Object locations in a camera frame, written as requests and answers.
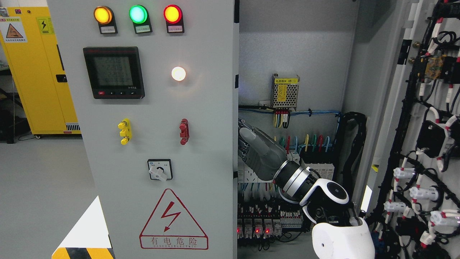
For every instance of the relay and terminal row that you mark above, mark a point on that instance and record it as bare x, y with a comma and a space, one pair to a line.
263, 219

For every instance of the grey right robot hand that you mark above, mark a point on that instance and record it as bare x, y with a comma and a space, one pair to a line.
259, 151

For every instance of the grey cabinet door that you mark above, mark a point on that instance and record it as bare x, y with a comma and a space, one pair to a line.
203, 167
404, 76

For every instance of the amber indicator lamp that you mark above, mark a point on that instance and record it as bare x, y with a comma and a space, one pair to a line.
105, 20

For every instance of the red indicator lamp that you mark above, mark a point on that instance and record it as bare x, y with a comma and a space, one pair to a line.
173, 16

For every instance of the red terminal post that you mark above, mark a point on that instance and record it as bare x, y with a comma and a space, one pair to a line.
184, 131

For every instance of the perforated metal power supply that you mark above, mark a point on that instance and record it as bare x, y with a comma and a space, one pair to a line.
285, 91

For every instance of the black white surge protector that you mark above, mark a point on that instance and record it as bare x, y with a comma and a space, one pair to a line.
321, 160

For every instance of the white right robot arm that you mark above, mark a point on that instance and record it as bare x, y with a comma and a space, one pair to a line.
338, 232

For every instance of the green indicator lamp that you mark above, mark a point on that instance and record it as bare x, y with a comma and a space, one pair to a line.
140, 19

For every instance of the white indicator lamp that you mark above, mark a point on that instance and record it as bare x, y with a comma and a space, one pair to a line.
178, 73

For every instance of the yellow terminal post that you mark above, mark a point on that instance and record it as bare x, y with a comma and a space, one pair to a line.
125, 131

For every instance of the white sockets and breakers row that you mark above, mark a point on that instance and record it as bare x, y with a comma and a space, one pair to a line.
246, 175

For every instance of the red electric hazard sticker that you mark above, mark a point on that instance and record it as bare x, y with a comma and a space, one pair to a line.
171, 226

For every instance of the yellow safety cabinet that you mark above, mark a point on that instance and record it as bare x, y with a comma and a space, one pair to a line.
32, 52

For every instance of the black digital power meter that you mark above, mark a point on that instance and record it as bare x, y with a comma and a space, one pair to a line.
114, 72

